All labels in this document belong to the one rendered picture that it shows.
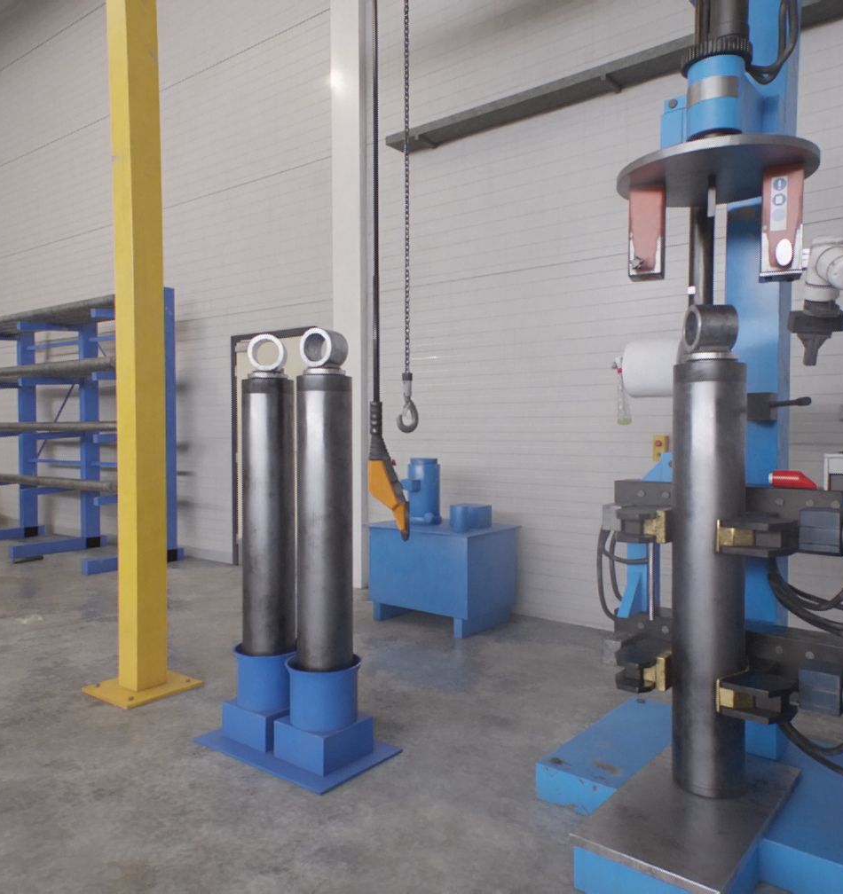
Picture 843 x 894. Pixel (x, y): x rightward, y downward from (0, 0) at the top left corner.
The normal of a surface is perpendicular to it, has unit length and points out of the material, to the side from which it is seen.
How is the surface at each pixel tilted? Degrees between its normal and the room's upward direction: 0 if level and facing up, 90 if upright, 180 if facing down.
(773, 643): 90
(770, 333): 90
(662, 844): 0
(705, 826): 0
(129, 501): 90
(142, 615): 90
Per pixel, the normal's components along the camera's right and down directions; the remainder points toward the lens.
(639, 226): -0.38, 0.03
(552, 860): 0.00, -1.00
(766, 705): -0.62, 0.02
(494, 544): 0.78, 0.01
